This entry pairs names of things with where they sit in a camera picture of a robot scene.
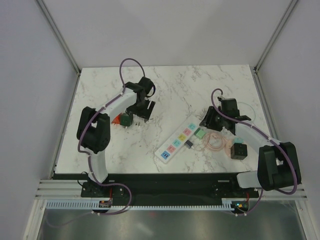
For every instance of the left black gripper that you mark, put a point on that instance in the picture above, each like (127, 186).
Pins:
(145, 113)

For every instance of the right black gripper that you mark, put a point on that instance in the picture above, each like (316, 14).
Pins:
(208, 120)

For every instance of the light green cube plug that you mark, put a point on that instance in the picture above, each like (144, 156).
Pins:
(200, 133)

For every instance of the dark green cube plug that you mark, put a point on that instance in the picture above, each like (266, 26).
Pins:
(126, 119)

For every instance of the red cube plug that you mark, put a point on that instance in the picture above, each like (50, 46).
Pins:
(116, 120)

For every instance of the small grey charger plug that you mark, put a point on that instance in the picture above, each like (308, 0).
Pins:
(188, 144)

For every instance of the white power strip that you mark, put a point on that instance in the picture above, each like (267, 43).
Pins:
(177, 139)

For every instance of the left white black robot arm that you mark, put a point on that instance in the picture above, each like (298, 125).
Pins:
(94, 128)

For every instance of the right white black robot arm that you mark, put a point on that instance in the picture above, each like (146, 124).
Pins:
(277, 165)

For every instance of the teal small plug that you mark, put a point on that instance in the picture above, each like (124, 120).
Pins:
(238, 140)

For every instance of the black cube adapter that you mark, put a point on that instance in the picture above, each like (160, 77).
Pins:
(238, 151)

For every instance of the right aluminium frame post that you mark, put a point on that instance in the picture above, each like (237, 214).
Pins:
(275, 35)

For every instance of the aluminium frame post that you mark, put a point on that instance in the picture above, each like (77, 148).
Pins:
(275, 35)
(58, 35)

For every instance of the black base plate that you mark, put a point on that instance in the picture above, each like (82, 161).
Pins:
(164, 189)

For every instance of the left aluminium frame post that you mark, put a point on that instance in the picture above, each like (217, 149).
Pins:
(58, 35)

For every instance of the white slotted cable duct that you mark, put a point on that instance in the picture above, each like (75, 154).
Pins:
(98, 205)

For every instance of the aluminium front rail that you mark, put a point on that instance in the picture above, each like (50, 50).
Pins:
(71, 190)

